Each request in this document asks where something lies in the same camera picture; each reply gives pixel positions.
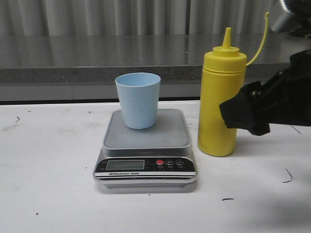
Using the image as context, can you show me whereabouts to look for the yellow squeeze bottle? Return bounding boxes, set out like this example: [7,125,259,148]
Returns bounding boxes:
[198,13,269,157]

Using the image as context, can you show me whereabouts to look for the light blue plastic cup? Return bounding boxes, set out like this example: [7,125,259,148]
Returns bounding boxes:
[115,72,161,129]

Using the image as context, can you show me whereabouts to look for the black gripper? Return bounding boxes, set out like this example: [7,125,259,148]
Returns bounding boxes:
[219,50,311,136]

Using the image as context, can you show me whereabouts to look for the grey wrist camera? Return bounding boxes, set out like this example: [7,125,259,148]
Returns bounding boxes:
[269,0,311,33]

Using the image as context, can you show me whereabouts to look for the silver electronic kitchen scale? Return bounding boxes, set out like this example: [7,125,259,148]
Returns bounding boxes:
[93,109,198,194]

